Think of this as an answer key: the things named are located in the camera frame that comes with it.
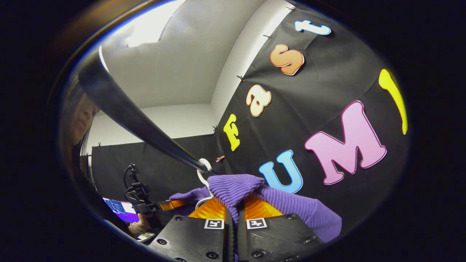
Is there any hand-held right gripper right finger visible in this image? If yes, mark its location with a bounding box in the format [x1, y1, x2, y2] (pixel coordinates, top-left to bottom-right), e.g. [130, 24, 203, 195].
[237, 195, 324, 262]

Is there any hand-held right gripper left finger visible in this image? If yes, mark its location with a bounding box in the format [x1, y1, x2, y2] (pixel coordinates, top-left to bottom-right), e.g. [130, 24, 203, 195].
[146, 196, 235, 262]

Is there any white plastic hanger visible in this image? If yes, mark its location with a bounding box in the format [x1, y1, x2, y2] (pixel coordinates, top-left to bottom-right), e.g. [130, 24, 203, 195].
[195, 158, 215, 210]

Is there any purple knit jacket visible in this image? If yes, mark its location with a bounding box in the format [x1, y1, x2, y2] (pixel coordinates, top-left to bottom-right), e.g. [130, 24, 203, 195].
[169, 174, 343, 262]

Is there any lit monitor screen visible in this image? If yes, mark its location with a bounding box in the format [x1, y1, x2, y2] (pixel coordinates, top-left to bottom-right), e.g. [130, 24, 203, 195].
[103, 198, 141, 223]

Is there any person's dark clothing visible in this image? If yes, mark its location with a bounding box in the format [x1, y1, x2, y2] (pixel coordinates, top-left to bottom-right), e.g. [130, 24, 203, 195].
[64, 144, 128, 235]

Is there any person's head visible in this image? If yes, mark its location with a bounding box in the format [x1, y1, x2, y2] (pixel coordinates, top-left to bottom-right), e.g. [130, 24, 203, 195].
[58, 76, 100, 175]

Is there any black backdrop cloth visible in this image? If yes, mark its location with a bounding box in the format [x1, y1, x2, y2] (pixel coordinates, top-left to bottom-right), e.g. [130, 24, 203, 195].
[89, 7, 410, 233]

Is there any large ceiling light panel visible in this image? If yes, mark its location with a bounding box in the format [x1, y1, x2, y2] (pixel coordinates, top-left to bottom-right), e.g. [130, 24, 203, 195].
[124, 0, 186, 48]

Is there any black clothes rail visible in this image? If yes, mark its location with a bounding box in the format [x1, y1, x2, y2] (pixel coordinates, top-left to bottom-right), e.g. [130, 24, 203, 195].
[78, 51, 213, 173]

